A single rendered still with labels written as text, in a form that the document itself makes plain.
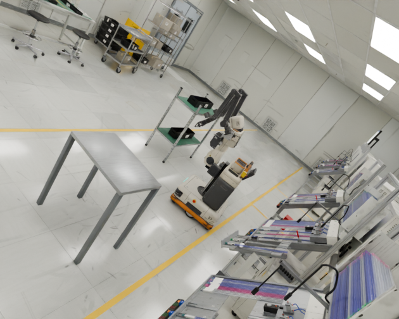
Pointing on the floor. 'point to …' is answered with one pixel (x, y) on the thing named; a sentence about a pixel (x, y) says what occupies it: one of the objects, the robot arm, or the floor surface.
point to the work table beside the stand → (121, 166)
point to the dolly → (107, 31)
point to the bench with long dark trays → (52, 8)
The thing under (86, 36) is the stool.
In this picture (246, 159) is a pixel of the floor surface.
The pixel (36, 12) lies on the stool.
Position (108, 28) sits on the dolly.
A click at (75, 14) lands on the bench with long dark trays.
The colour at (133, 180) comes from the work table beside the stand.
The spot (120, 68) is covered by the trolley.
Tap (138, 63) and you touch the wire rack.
